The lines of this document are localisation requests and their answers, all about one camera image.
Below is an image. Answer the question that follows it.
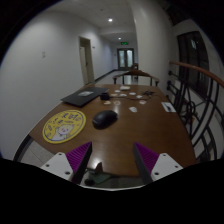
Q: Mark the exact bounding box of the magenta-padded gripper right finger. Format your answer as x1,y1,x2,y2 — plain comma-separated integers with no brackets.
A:
132,142,184,185

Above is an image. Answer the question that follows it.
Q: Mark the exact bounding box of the closed black laptop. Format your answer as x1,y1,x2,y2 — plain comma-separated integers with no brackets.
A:
60,86,110,108

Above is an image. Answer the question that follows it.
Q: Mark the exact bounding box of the glass double door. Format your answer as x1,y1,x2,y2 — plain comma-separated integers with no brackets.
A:
116,47,135,71

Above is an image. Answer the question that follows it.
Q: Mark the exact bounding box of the black cable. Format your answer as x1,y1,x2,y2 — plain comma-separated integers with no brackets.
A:
141,90,165,100

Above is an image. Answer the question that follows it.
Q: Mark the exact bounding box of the dark window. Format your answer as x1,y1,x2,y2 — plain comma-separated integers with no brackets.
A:
176,31,211,98

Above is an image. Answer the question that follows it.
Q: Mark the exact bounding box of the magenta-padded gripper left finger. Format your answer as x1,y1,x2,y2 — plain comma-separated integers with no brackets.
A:
40,141,93,185

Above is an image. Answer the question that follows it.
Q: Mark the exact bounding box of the wooden armchair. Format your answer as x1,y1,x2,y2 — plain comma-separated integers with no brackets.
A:
112,69,161,88

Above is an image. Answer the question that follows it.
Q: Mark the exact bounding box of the black railing with wooden handrail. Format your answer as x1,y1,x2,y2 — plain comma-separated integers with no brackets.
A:
166,60,224,164

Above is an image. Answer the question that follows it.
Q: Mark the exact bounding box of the white side door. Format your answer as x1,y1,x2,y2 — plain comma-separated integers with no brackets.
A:
78,35,96,86

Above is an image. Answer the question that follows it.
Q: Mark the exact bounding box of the black computer mouse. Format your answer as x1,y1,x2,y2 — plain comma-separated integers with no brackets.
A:
92,109,119,130

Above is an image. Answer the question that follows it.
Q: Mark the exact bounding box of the round yellow cartoon mouse pad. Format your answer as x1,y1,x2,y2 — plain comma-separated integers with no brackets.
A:
42,109,87,145

